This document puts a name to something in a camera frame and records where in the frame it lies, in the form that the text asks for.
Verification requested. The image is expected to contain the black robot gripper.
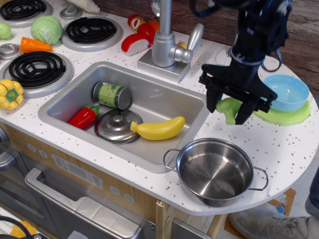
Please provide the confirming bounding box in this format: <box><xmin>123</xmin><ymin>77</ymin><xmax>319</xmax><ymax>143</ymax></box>
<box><xmin>199</xmin><ymin>49</ymin><xmax>277</xmax><ymax>125</ymax></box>

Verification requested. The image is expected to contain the green toy broccoli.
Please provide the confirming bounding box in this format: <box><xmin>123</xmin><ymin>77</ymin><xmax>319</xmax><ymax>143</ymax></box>
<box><xmin>216</xmin><ymin>98</ymin><xmax>242</xmax><ymax>125</ymax></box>

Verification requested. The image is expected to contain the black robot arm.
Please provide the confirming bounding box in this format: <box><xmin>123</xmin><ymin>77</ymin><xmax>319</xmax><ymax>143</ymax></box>
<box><xmin>189</xmin><ymin>0</ymin><xmax>292</xmax><ymax>125</ymax></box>

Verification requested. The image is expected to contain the blue toy knife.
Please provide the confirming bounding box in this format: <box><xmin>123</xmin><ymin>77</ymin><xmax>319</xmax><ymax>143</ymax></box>
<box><xmin>214</xmin><ymin>49</ymin><xmax>231</xmax><ymax>66</ymax></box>

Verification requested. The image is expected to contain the blue plastic bowl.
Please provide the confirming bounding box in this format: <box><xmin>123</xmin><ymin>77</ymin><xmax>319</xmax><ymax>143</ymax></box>
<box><xmin>263</xmin><ymin>74</ymin><xmax>310</xmax><ymax>112</ymax></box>

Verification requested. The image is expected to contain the green plastic plate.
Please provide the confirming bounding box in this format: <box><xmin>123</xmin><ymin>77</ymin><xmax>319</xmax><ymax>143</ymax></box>
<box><xmin>254</xmin><ymin>100</ymin><xmax>311</xmax><ymax>124</ymax></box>

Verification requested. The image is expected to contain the stainless steel pot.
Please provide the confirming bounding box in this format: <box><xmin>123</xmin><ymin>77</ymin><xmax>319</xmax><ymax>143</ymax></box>
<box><xmin>164</xmin><ymin>138</ymin><xmax>257</xmax><ymax>208</ymax></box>

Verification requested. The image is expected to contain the yellow toy banana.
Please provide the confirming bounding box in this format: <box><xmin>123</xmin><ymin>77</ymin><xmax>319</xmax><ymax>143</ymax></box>
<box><xmin>130</xmin><ymin>117</ymin><xmax>185</xmax><ymax>140</ymax></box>

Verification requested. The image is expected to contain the silver toy faucet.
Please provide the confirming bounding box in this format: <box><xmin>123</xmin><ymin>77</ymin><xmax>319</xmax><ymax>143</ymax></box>
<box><xmin>137</xmin><ymin>0</ymin><xmax>204</xmax><ymax>83</ymax></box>

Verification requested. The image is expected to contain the stainless steel sink basin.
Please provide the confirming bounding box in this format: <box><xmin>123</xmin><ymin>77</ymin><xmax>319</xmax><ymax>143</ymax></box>
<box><xmin>38</xmin><ymin>62</ymin><xmax>209</xmax><ymax>173</ymax></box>

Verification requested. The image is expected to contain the red white toy sushi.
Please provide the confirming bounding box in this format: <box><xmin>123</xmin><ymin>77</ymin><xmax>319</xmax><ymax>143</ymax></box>
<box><xmin>121</xmin><ymin>33</ymin><xmax>151</xmax><ymax>56</ymax></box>

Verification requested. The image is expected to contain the red toy chips can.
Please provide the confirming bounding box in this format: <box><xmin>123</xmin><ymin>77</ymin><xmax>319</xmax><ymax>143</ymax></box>
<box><xmin>128</xmin><ymin>14</ymin><xmax>155</xmax><ymax>45</ymax></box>

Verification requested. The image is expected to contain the steel pot lid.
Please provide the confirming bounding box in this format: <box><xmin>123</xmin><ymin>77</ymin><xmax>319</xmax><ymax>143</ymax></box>
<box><xmin>95</xmin><ymin>109</ymin><xmax>143</xmax><ymax>144</ymax></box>

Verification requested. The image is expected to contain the green toy can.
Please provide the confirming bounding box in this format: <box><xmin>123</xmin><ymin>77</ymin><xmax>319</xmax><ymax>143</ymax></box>
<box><xmin>93</xmin><ymin>82</ymin><xmax>132</xmax><ymax>110</ymax></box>

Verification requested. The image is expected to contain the grey shoe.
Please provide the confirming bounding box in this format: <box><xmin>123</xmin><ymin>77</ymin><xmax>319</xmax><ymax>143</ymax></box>
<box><xmin>229</xmin><ymin>207</ymin><xmax>319</xmax><ymax>239</ymax></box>

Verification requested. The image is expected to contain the red toy chili pepper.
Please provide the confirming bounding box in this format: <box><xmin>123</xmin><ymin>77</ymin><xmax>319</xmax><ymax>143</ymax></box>
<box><xmin>68</xmin><ymin>106</ymin><xmax>100</xmax><ymax>129</ymax></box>

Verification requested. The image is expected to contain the white squeeze bottle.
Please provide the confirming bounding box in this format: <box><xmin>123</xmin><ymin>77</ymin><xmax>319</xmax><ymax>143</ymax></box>
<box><xmin>67</xmin><ymin>0</ymin><xmax>100</xmax><ymax>13</ymax></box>

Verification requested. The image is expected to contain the upper silver stove knob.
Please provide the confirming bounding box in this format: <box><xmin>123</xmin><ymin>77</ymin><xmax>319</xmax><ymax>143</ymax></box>
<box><xmin>59</xmin><ymin>4</ymin><xmax>83</xmax><ymax>20</ymax></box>

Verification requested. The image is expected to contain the silver stove knob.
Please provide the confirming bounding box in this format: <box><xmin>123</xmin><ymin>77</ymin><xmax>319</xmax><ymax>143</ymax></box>
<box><xmin>0</xmin><ymin>43</ymin><xmax>21</xmax><ymax>60</ymax></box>
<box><xmin>59</xmin><ymin>4</ymin><xmax>83</xmax><ymax>20</ymax></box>

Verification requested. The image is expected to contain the front left stove burner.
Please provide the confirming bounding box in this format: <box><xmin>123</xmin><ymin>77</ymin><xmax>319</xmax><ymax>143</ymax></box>
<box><xmin>0</xmin><ymin>51</ymin><xmax>74</xmax><ymax>99</ymax></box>

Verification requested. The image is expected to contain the green toy cabbage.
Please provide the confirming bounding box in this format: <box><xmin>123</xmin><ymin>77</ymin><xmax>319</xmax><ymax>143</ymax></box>
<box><xmin>31</xmin><ymin>15</ymin><xmax>63</xmax><ymax>45</ymax></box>

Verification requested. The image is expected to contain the orange toy carrot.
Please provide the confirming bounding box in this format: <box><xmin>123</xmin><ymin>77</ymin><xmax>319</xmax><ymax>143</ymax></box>
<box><xmin>20</xmin><ymin>37</ymin><xmax>53</xmax><ymax>53</ymax></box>

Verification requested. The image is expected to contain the yellow toy bell pepper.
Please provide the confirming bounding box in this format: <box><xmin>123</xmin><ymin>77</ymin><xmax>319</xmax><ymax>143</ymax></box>
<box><xmin>0</xmin><ymin>79</ymin><xmax>24</xmax><ymax>110</ymax></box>

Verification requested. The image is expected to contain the back left stove burner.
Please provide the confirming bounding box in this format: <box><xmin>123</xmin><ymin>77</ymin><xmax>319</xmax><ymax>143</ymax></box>
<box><xmin>0</xmin><ymin>0</ymin><xmax>53</xmax><ymax>28</ymax></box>

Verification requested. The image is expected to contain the light green toy fruit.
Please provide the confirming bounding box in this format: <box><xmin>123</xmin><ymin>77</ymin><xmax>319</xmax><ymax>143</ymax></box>
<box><xmin>0</xmin><ymin>22</ymin><xmax>12</xmax><ymax>39</ymax></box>

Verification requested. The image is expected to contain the yellow toy on floor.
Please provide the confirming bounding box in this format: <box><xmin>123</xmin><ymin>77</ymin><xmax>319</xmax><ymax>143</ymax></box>
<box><xmin>9</xmin><ymin>221</ymin><xmax>37</xmax><ymax>239</ymax></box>

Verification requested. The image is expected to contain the grey oven door handle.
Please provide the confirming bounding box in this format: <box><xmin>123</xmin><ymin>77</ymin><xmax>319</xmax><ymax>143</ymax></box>
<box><xmin>24</xmin><ymin>168</ymin><xmax>143</xmax><ymax>239</ymax></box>

